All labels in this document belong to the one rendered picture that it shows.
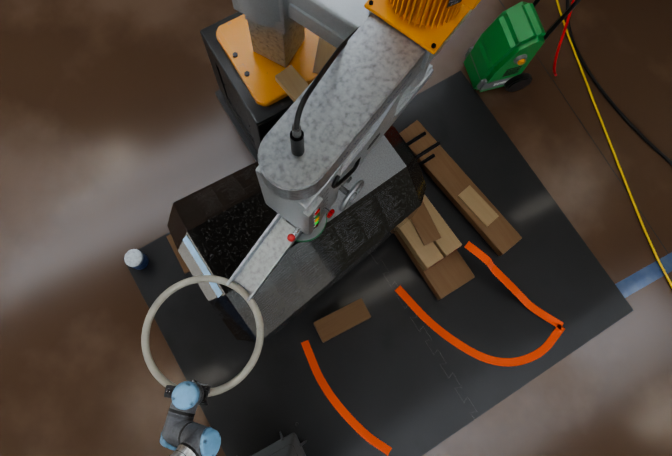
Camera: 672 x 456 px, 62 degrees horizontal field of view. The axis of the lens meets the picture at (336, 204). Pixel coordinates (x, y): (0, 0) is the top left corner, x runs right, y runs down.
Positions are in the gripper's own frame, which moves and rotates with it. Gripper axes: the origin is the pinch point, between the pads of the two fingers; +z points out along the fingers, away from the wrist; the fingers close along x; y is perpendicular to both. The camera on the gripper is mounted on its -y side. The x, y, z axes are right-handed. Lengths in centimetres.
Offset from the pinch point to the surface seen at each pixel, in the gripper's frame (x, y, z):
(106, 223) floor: 86, -81, 86
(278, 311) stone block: 39, 28, 20
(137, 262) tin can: 62, -54, 72
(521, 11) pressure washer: 219, 139, 12
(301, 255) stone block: 63, 36, 5
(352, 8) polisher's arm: 142, 42, -69
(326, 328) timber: 39, 55, 69
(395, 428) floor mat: -9, 99, 82
